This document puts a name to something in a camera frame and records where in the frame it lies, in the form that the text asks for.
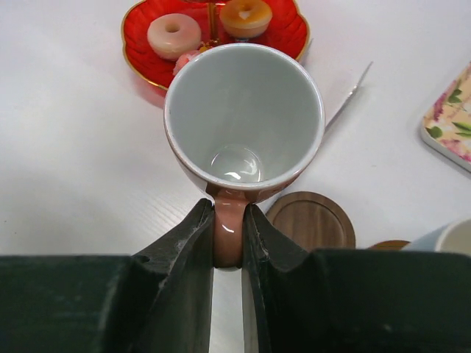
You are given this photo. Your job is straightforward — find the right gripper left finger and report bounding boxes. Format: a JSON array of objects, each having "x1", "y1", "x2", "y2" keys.
[{"x1": 1, "y1": 199, "x2": 214, "y2": 352}]

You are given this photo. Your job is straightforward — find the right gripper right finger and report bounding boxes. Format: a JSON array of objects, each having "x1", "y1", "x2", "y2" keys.
[{"x1": 242, "y1": 205, "x2": 470, "y2": 352}]

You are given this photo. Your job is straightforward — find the brown saucer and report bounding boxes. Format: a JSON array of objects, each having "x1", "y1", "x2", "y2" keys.
[{"x1": 369, "y1": 240, "x2": 409, "y2": 251}]

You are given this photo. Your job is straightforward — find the dark wooden coaster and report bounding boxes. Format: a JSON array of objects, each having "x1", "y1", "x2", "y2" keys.
[{"x1": 266, "y1": 191, "x2": 356, "y2": 251}]

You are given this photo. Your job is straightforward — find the blue mug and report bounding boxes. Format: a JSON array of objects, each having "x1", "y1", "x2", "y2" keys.
[{"x1": 403, "y1": 218, "x2": 470, "y2": 256}]

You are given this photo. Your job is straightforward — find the pink handled white cup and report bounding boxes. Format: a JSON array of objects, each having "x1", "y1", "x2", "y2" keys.
[{"x1": 163, "y1": 43, "x2": 326, "y2": 268}]

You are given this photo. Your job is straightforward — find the metal tongs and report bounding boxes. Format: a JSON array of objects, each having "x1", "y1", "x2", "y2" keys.
[{"x1": 325, "y1": 61, "x2": 374, "y2": 132}]

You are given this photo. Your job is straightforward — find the floral serving tray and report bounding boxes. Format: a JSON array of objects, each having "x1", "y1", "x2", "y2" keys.
[{"x1": 420, "y1": 65, "x2": 470, "y2": 171}]

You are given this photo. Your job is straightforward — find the white frosted donut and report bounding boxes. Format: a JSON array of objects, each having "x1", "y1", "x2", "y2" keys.
[{"x1": 146, "y1": 13, "x2": 202, "y2": 61}]

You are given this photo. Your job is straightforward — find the red three-tier cake stand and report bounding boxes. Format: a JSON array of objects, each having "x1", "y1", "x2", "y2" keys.
[{"x1": 121, "y1": 0, "x2": 311, "y2": 96}]

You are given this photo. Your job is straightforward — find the orange glazed donut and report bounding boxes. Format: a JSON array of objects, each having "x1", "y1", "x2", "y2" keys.
[{"x1": 219, "y1": 0, "x2": 272, "y2": 39}]

